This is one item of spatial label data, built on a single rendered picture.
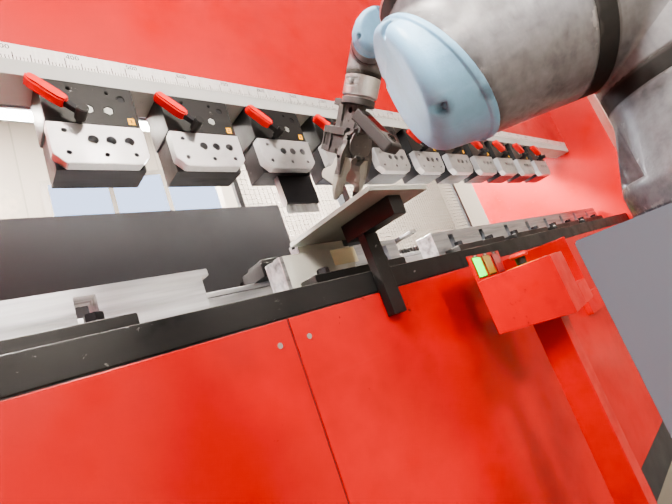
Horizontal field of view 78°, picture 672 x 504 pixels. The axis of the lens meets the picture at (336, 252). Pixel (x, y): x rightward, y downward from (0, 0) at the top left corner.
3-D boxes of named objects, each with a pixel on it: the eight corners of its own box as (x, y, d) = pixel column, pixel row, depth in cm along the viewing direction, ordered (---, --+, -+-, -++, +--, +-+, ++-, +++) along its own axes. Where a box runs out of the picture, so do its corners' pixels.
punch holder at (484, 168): (481, 172, 161) (464, 136, 164) (463, 183, 167) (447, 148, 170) (499, 173, 171) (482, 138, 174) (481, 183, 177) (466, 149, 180)
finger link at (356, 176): (346, 193, 98) (347, 154, 94) (365, 199, 95) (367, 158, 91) (337, 196, 96) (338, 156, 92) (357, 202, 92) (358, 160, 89)
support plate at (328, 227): (369, 190, 73) (367, 185, 73) (290, 247, 91) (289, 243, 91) (427, 188, 85) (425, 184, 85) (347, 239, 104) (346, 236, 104)
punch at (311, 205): (290, 211, 96) (277, 175, 98) (286, 215, 98) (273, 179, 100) (322, 209, 103) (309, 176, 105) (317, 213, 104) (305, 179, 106)
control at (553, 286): (577, 312, 79) (536, 226, 82) (499, 334, 89) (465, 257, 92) (593, 296, 94) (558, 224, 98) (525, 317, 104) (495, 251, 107)
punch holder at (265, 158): (267, 167, 92) (245, 105, 96) (249, 186, 98) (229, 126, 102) (317, 168, 103) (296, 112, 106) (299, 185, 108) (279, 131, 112)
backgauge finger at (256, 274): (295, 255, 97) (288, 235, 98) (245, 289, 115) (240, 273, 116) (332, 249, 105) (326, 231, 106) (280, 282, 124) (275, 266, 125)
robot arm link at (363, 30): (409, -15, 68) (399, 8, 79) (346, 13, 69) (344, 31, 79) (425, 34, 70) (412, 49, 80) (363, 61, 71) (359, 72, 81)
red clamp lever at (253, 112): (250, 100, 91) (286, 127, 95) (242, 112, 94) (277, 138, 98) (248, 105, 90) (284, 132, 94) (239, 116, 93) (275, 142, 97)
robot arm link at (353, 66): (356, 8, 78) (353, 21, 87) (345, 69, 81) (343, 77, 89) (396, 16, 79) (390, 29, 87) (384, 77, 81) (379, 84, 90)
